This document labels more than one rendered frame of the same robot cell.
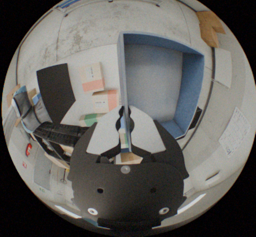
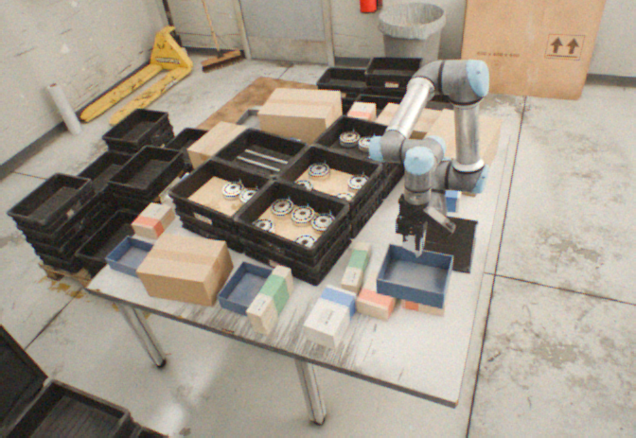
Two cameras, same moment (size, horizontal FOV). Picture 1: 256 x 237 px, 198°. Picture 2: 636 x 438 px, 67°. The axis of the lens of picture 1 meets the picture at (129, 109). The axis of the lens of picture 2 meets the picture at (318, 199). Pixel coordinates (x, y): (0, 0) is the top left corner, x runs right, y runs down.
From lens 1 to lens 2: 1.46 m
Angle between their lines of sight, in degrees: 49
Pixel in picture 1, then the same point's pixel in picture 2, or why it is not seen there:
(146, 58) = (438, 280)
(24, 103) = (459, 183)
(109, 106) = (373, 291)
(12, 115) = (466, 157)
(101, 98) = not seen: hidden behind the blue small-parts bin
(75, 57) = (471, 287)
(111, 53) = (451, 333)
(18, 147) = not seen: outside the picture
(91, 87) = not seen: hidden behind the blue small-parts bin
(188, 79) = (420, 297)
